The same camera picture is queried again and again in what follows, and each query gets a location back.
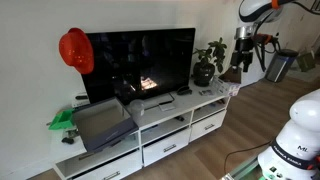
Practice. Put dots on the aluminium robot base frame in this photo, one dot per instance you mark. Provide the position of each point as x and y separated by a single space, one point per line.
243 171

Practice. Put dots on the green plastic bin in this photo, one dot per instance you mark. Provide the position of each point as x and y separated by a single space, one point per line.
61 120

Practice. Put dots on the green plant in black pot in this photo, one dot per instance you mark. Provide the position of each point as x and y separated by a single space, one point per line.
203 71

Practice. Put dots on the cardboard box with purple label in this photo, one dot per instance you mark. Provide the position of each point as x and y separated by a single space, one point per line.
228 85

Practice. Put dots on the white cabinet drawer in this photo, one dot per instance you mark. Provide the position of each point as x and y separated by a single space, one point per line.
113 170
166 146
208 126

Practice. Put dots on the black flat screen television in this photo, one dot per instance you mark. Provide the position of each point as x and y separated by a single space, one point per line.
133 63

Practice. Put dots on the grey trash can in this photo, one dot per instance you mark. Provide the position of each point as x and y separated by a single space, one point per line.
280 65

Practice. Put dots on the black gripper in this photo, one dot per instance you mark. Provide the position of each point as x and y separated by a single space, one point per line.
242 50

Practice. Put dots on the clear plastic container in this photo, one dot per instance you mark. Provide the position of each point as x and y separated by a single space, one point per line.
137 108

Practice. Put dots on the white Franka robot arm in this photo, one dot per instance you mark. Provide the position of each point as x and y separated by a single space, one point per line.
300 133

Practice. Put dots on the small purple white packet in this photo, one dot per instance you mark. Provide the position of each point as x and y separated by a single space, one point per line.
206 92

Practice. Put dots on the olive green box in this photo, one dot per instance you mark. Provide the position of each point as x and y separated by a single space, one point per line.
306 61

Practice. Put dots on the grey open cardboard box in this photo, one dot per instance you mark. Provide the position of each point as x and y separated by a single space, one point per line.
103 125

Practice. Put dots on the white television cabinet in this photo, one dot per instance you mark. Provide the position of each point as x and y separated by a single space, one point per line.
173 110

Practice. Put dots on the small black object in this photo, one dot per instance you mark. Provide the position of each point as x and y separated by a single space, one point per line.
67 140

